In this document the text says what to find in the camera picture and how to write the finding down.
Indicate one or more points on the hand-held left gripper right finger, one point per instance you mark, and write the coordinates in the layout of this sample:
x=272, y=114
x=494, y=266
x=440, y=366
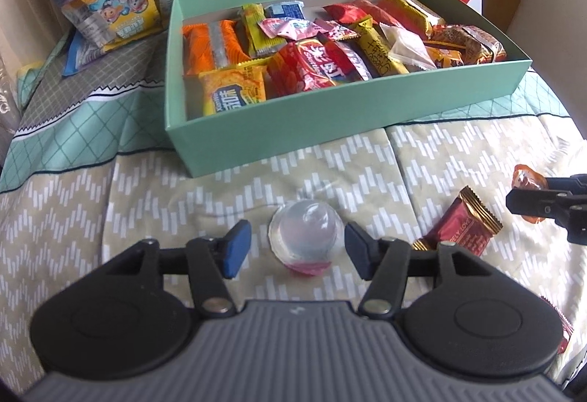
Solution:
x=360, y=250

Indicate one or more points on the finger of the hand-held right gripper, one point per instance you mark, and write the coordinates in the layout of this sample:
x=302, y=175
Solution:
x=566, y=184
x=536, y=202

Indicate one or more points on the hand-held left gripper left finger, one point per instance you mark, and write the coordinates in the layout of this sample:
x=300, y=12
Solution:
x=236, y=248

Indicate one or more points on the orange jelly cup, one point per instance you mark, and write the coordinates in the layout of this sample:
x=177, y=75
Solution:
x=525, y=181

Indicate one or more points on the clear jelly cup pink lid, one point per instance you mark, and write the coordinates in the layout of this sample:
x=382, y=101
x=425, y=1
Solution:
x=305, y=232

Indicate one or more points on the dark red gold-edged packet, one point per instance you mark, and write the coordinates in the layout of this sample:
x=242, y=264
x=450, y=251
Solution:
x=463, y=223

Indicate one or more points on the shiny red snack packet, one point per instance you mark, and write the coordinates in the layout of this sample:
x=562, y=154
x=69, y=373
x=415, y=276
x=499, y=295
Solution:
x=557, y=324

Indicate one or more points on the mint green cardboard box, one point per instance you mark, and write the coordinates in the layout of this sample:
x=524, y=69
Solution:
x=321, y=126

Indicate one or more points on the small yellow biscuit packet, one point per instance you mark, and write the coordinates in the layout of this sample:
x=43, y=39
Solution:
x=234, y=90

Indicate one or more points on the orange and white snack packet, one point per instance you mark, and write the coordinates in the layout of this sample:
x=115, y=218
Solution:
x=477, y=41

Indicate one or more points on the small yellow-orange candy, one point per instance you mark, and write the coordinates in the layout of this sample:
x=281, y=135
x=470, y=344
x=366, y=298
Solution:
x=442, y=58

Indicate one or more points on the red rainbow candy packet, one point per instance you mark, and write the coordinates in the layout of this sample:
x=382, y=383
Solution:
x=312, y=67

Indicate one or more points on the long yellow snack bar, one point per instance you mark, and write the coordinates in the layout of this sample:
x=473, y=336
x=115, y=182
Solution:
x=373, y=48

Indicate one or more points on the orange packet with silver seam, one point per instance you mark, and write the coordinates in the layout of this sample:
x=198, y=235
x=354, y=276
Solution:
x=202, y=46

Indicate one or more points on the yellow-green slim packet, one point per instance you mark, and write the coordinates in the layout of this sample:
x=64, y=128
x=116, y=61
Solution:
x=254, y=32

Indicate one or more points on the red-white patterned candy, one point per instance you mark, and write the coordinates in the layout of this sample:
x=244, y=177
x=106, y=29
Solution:
x=339, y=32

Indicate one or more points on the pink slim packet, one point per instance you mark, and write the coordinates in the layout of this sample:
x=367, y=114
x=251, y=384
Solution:
x=282, y=28

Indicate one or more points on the large yellow wavy-line packet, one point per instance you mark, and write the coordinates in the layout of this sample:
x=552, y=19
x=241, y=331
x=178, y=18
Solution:
x=412, y=14

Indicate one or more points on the orange-red snack packet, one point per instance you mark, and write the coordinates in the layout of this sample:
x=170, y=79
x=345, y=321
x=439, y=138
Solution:
x=348, y=12

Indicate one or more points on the small blue-white packet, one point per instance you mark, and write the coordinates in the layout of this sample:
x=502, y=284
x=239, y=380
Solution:
x=284, y=9

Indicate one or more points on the small blue snack packet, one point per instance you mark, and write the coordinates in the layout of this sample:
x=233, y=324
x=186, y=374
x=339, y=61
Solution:
x=78, y=58

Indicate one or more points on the yellow cartoon snack packet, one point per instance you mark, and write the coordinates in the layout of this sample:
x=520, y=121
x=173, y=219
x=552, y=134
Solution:
x=114, y=7

